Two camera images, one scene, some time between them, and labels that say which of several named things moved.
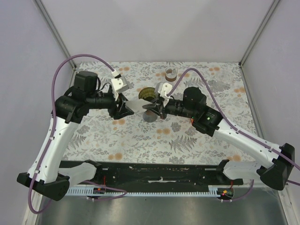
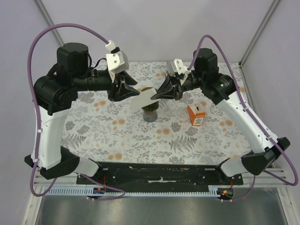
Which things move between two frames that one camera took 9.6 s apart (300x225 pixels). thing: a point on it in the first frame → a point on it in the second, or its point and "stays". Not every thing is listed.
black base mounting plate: [115, 174] stays
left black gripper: [122, 110] → [123, 91]
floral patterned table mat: [146, 135] stays
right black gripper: [162, 110] → [176, 92]
